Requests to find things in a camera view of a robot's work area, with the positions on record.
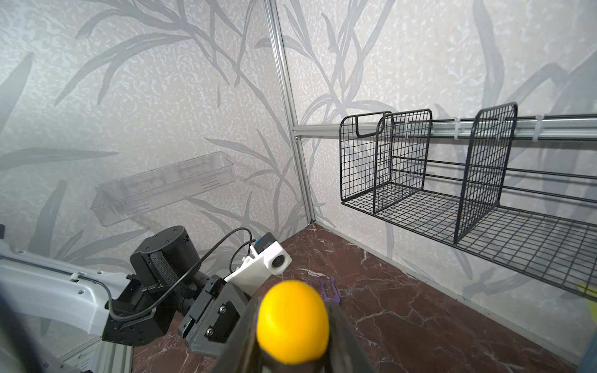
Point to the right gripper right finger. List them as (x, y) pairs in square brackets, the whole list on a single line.
[(344, 352)]

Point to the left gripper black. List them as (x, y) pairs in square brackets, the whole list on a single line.
[(213, 316)]

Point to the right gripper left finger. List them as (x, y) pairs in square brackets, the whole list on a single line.
[(242, 353)]

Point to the yellow black screwdriver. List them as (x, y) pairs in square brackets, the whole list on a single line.
[(293, 326)]

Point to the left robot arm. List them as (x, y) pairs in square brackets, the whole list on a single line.
[(132, 309)]

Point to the purple pink garden fork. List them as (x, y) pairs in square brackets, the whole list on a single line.
[(327, 290)]

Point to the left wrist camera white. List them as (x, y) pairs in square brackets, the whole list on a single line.
[(267, 258)]

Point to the clear acrylic wall shelf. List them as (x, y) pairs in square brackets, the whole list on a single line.
[(128, 197)]

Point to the black wire wall basket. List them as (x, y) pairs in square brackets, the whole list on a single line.
[(384, 169)]

